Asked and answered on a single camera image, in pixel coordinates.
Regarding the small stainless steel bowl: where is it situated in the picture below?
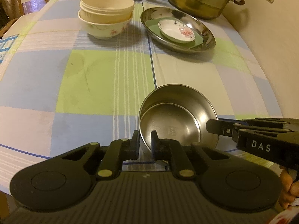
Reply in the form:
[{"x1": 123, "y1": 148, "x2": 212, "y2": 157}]
[{"x1": 138, "y1": 84, "x2": 219, "y2": 157}]

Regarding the small floral ceramic dish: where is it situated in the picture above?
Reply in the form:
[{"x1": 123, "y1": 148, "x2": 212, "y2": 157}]
[{"x1": 158, "y1": 19, "x2": 195, "y2": 43}]

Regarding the cream plastic bowl stack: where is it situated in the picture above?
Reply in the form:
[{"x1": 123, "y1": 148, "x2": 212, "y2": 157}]
[{"x1": 79, "y1": 0, "x2": 134, "y2": 24}]

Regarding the person's right hand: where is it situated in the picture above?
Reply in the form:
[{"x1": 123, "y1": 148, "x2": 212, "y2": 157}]
[{"x1": 279, "y1": 166, "x2": 299, "y2": 209}]

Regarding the checkered tablecloth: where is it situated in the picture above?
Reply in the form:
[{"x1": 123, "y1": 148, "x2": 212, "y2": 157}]
[{"x1": 1, "y1": 0, "x2": 282, "y2": 193}]

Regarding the large stainless steel plate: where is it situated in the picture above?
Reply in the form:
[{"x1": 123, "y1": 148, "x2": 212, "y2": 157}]
[{"x1": 140, "y1": 7, "x2": 216, "y2": 54}]

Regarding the white floral ceramic bowl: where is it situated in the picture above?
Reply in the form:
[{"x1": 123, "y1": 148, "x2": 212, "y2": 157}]
[{"x1": 78, "y1": 10, "x2": 134, "y2": 40}]

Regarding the green square plate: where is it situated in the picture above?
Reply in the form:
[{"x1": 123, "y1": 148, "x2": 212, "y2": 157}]
[{"x1": 145, "y1": 17, "x2": 203, "y2": 49}]

